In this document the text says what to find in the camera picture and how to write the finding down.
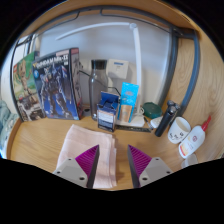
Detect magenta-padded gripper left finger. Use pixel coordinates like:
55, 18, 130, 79
52, 144, 101, 189

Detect bed with teal bedding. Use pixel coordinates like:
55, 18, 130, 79
0, 99, 19, 158

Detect pink towel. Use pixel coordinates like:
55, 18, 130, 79
56, 123, 118, 188

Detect green toy box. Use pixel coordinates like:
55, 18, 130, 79
12, 51, 46, 123

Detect blue robot model kit box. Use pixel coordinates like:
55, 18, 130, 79
32, 47, 84, 121

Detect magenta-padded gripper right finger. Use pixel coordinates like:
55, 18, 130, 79
126, 144, 174, 189

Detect white mug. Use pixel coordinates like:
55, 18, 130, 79
167, 116, 192, 145

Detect black ruler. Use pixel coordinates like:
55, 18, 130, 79
114, 123, 152, 133

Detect white desk lamp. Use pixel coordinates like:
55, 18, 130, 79
54, 21, 146, 128

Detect dark grey metal frame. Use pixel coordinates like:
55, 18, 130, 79
9, 4, 201, 118

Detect green round container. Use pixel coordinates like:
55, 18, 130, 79
142, 101, 163, 120

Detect white bottle with red cap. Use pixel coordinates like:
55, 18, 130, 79
178, 114, 213, 159

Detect small clear plastic cup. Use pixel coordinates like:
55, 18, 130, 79
180, 153, 199, 169

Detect black electric shaver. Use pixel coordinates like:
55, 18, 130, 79
154, 99, 181, 138

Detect thin black cable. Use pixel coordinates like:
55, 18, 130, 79
78, 69, 122, 95

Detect grey clear water bottle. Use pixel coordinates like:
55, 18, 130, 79
88, 59, 109, 121

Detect light blue packet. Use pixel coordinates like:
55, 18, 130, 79
117, 81, 140, 124

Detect small dark blue box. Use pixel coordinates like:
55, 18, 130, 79
96, 90, 120, 133

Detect white wall box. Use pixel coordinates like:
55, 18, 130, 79
107, 58, 130, 80

